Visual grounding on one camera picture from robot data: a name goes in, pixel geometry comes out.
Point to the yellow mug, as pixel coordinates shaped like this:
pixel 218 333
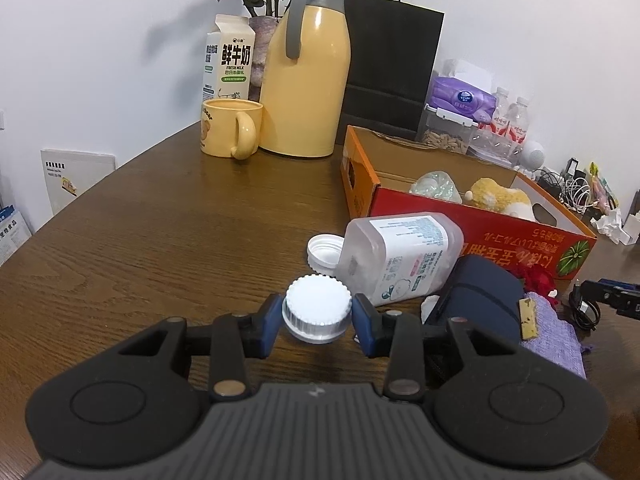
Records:
pixel 230 128

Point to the white ribbed jar lid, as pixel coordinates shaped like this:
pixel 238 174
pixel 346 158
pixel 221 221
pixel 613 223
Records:
pixel 316 309

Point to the white booklet on floor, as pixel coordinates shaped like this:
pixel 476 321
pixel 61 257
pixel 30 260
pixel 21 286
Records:
pixel 68 174

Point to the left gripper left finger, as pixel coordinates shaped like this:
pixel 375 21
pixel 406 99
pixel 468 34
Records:
pixel 229 341

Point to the water bottle pack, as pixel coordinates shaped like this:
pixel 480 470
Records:
pixel 502 140

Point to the colourful packets pile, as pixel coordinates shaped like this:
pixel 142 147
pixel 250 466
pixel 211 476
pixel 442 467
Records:
pixel 601 192

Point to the yellow thermos jug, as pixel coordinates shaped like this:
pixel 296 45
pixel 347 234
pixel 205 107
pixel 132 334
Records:
pixel 304 79

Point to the white bottle cap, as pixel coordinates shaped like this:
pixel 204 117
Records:
pixel 324 252

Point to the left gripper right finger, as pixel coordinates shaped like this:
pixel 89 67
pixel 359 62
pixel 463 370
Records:
pixel 418 355

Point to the iridescent bag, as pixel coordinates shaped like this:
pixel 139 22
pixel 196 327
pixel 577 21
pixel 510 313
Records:
pixel 436 185

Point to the red fabric flower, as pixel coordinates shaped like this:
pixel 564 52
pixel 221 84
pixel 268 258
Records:
pixel 535 278

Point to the clear food container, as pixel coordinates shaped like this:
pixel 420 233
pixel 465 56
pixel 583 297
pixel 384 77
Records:
pixel 441 129

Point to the yellow white plush toy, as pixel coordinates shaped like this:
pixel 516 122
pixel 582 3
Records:
pixel 487 194

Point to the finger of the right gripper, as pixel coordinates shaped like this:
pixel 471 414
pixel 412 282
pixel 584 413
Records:
pixel 623 297

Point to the crumpled white paper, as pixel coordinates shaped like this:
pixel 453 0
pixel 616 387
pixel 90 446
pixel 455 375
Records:
pixel 612 225

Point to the black paper bag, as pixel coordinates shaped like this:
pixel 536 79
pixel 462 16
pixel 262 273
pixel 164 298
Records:
pixel 394 46

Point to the red cardboard box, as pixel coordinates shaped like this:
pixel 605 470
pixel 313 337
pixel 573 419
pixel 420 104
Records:
pixel 504 216

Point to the white round toy robot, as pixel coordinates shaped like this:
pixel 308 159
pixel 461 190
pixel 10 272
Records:
pixel 531 155

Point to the purple tissue pack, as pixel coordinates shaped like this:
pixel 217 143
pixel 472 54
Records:
pixel 465 89

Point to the clear plastic jar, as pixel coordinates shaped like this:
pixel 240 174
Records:
pixel 395 258

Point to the navy blue pouch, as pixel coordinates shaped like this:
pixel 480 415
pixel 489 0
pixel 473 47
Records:
pixel 485 294

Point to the purple knitted cloth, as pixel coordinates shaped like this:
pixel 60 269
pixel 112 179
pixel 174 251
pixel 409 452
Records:
pixel 557 341

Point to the white milk carton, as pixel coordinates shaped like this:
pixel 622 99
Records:
pixel 228 58

